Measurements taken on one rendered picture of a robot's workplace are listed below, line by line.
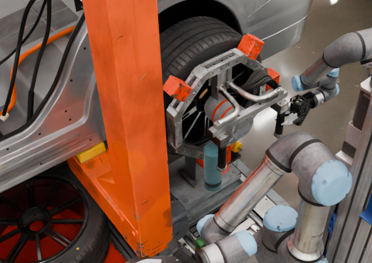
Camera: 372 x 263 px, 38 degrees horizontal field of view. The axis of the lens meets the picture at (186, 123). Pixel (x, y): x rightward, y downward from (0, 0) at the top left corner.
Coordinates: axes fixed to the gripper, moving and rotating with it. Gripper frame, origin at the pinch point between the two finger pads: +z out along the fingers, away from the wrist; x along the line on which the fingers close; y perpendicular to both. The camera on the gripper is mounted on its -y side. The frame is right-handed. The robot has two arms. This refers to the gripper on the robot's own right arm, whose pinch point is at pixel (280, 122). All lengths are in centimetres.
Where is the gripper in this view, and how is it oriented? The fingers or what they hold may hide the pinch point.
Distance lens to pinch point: 249.6
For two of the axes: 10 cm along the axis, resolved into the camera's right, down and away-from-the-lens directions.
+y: -0.2, -7.2, -6.9
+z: -8.0, 4.3, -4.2
